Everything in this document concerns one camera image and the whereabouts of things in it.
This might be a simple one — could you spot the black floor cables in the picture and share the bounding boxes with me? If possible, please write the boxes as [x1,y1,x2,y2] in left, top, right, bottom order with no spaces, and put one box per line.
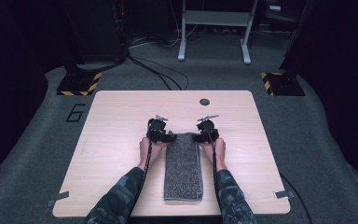
[126,50,190,91]

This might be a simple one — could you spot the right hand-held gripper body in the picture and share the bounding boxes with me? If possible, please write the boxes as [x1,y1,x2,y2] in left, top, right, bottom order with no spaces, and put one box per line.
[197,115,220,144]

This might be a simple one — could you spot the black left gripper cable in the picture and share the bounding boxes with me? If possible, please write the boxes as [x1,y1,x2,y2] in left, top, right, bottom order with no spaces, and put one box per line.
[129,122,154,220]

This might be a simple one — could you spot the black cable beside table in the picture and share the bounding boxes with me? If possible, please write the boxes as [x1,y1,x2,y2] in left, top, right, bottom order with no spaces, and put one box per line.
[279,173,313,224]

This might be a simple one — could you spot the dark box with white label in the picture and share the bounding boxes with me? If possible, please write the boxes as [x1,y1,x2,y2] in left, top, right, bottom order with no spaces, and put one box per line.
[264,0,294,23]

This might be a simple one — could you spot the grey tape strip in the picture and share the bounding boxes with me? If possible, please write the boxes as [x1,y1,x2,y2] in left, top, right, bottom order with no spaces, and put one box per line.
[47,190,70,208]
[273,189,295,200]

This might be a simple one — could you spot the person's left hand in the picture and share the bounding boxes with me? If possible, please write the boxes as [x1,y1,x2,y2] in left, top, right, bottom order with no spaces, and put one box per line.
[138,137,169,172]

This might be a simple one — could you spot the white metal stand frame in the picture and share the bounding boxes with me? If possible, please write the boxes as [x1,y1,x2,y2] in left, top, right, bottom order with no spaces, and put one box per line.
[177,0,259,65]

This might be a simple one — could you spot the person's right hand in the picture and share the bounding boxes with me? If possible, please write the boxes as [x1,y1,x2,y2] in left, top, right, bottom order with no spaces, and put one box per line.
[199,138,227,172]

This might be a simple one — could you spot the black cabinet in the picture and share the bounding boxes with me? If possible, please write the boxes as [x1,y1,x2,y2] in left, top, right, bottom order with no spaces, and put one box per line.
[63,0,128,64]

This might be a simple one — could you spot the grey towel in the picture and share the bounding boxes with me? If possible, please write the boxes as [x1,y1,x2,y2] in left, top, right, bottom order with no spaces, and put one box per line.
[163,132,204,202]

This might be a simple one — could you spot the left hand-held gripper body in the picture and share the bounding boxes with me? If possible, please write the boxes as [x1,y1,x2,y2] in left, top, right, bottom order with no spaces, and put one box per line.
[146,115,169,145]

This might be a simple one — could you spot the black striped stand base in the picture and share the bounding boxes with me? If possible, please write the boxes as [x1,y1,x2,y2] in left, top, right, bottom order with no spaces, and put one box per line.
[56,71,103,97]
[260,71,306,97]

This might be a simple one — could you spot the white floor cables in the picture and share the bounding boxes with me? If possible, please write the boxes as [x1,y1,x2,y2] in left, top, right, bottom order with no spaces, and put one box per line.
[130,21,199,49]

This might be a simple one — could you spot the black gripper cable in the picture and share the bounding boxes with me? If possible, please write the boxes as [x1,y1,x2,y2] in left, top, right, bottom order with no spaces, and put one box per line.
[129,122,154,220]
[205,130,224,217]

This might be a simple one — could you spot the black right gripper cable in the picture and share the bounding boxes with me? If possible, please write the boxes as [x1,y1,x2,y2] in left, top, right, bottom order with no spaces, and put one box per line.
[205,130,224,217]

